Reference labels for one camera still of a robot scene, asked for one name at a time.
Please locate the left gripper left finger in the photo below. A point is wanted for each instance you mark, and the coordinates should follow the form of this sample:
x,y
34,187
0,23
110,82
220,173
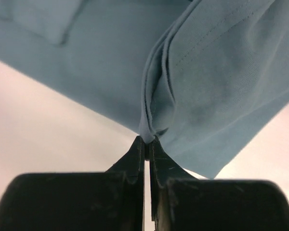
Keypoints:
x,y
79,201

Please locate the grey-blue t shirt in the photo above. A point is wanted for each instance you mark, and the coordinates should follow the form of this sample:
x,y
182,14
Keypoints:
x,y
205,76

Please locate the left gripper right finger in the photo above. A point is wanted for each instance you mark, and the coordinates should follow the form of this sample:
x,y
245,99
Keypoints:
x,y
181,202

